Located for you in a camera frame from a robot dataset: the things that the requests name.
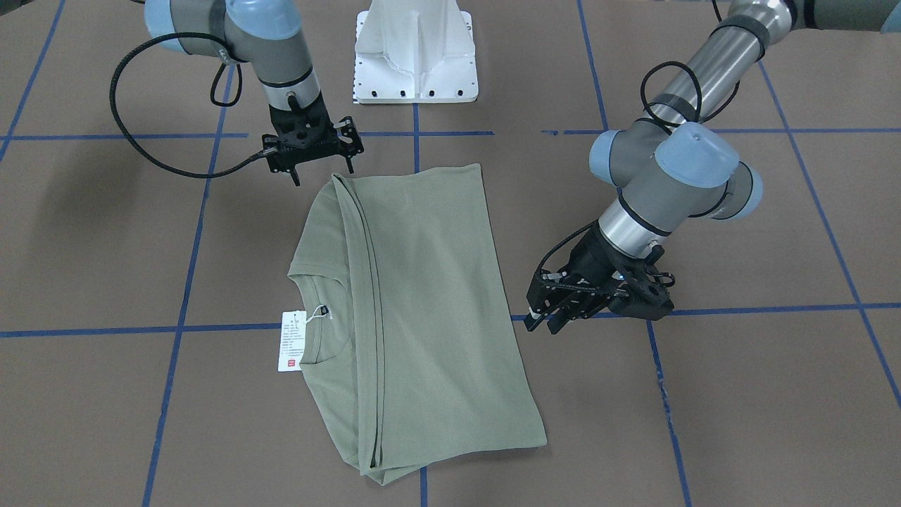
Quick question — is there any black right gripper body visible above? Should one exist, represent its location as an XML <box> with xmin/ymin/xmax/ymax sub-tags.
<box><xmin>262</xmin><ymin>95</ymin><xmax>364</xmax><ymax>173</ymax></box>

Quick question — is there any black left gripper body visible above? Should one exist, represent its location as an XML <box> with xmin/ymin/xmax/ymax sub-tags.
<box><xmin>527</xmin><ymin>223</ymin><xmax>675</xmax><ymax>321</ymax></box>

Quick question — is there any olive green long-sleeve shirt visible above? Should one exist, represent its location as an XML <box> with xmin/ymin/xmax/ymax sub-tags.
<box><xmin>289</xmin><ymin>164</ymin><xmax>547</xmax><ymax>485</ymax></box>

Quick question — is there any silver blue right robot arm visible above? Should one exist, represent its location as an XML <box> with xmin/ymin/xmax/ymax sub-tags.
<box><xmin>144</xmin><ymin>1</ymin><xmax>364</xmax><ymax>182</ymax></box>

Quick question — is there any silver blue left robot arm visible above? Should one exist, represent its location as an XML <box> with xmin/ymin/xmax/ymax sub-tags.
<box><xmin>524</xmin><ymin>1</ymin><xmax>899</xmax><ymax>334</ymax></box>

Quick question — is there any white paper hang tag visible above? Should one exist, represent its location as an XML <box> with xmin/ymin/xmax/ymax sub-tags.
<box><xmin>277</xmin><ymin>304</ymin><xmax>331</xmax><ymax>373</ymax></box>

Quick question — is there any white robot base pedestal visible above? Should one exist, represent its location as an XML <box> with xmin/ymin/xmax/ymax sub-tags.
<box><xmin>352</xmin><ymin>1</ymin><xmax>479</xmax><ymax>105</ymax></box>

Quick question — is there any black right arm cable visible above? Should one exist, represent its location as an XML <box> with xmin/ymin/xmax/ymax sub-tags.
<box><xmin>109</xmin><ymin>32</ymin><xmax>282</xmax><ymax>179</ymax></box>

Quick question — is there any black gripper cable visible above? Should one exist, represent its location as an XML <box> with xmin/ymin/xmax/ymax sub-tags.
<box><xmin>535</xmin><ymin>60</ymin><xmax>740</xmax><ymax>282</ymax></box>

